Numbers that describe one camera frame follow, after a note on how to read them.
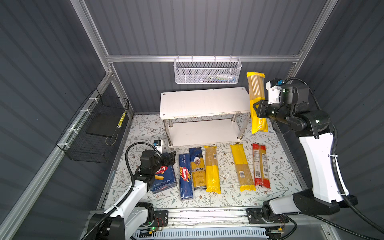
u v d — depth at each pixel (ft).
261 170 2.88
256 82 2.05
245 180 2.75
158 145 2.37
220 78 3.04
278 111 1.62
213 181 2.77
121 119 2.62
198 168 2.92
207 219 2.43
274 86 1.70
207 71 4.06
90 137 2.34
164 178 2.65
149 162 2.08
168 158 2.51
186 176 2.76
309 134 1.28
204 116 2.43
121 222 1.39
